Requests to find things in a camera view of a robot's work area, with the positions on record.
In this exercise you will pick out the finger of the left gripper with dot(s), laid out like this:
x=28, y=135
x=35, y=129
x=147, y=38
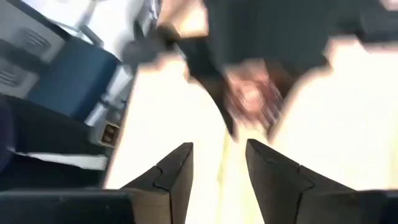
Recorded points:
x=292, y=74
x=211, y=81

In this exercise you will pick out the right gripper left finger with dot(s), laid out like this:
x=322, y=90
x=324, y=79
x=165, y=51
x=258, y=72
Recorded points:
x=168, y=186

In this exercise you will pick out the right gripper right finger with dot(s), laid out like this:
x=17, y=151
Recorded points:
x=286, y=193

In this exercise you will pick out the pink glass candle holder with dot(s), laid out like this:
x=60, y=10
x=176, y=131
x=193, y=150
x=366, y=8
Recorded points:
x=252, y=96

